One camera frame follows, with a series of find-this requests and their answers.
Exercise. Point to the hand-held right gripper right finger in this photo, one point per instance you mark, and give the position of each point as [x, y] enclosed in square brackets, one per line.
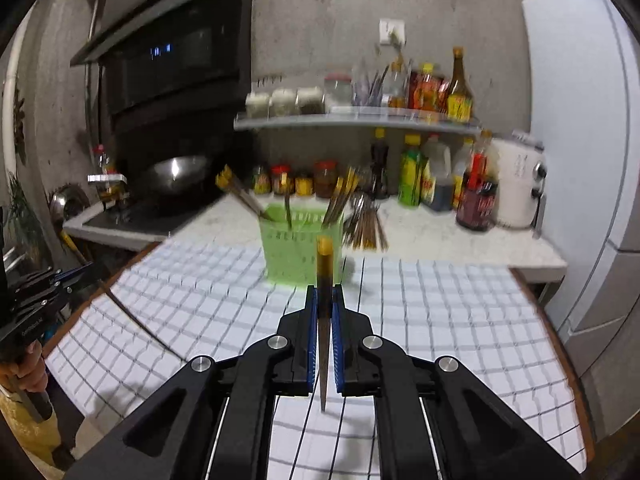
[338, 320]

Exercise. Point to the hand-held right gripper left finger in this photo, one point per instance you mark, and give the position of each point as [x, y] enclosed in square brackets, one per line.
[312, 320]

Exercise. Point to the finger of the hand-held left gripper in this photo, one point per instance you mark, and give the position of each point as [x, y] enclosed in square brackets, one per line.
[75, 275]
[75, 286]

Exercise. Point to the green plastic utensil holder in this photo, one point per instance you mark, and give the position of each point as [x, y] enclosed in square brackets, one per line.
[290, 255]

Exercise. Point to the clear bag of utensils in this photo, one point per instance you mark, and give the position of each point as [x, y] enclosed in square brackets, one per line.
[370, 85]

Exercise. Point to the person's left hand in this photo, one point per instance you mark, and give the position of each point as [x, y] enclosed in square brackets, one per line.
[30, 372]

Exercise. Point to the steel pot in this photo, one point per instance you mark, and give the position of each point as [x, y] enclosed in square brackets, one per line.
[67, 202]

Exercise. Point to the black stove top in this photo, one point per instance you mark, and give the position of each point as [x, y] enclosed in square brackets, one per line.
[130, 222]

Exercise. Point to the green plant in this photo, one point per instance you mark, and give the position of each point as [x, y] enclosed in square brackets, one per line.
[22, 215]

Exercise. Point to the pile of spoons and chopsticks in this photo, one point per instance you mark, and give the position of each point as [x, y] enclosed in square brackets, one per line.
[365, 225]

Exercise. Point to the white grid tablecloth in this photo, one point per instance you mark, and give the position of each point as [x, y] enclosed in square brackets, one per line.
[450, 320]

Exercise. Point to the person's yellow knit clothing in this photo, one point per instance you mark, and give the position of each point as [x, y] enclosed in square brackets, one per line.
[20, 435]

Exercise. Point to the small yellow jar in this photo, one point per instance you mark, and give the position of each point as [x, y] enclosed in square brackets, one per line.
[304, 185]

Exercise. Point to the steel wok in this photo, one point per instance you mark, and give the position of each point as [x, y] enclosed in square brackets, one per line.
[175, 170]

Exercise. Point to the dark soy sauce bottle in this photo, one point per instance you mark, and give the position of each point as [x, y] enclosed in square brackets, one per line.
[379, 165]

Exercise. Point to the green bottle yellow cap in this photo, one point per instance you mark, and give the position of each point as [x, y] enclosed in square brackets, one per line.
[412, 172]

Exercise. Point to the clear jug yellow label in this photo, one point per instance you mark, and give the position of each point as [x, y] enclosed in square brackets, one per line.
[436, 180]

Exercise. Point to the dark bottle red label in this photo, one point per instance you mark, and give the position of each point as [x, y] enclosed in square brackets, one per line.
[477, 205]

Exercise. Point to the white pipe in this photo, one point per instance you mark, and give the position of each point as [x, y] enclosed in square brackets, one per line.
[7, 105]

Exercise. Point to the white plastic jug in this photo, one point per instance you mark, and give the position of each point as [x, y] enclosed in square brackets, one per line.
[461, 165]

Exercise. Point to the clear spice jar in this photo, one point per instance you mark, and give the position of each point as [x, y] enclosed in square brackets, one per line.
[257, 105]
[283, 102]
[310, 100]

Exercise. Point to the white air fryer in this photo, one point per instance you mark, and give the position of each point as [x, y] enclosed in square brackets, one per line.
[517, 185]

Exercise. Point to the clear jar red lid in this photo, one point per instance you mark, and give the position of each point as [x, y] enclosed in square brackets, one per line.
[338, 91]

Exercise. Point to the clear bottle orange label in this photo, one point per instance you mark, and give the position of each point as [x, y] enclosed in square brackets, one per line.
[398, 85]

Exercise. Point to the red yellow sauce bottle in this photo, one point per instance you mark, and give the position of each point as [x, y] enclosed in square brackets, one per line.
[425, 89]

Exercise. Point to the black range hood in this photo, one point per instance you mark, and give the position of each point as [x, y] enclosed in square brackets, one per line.
[170, 45]

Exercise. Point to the brown bottle yellow label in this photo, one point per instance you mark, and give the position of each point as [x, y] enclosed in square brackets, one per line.
[460, 90]

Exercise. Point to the white refrigerator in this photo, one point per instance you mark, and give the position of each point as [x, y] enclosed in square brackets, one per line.
[585, 135]

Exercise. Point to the grey wall shelf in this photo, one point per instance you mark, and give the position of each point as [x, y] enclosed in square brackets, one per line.
[350, 121]

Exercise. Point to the white wall socket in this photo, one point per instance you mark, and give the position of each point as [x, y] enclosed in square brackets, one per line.
[392, 32]

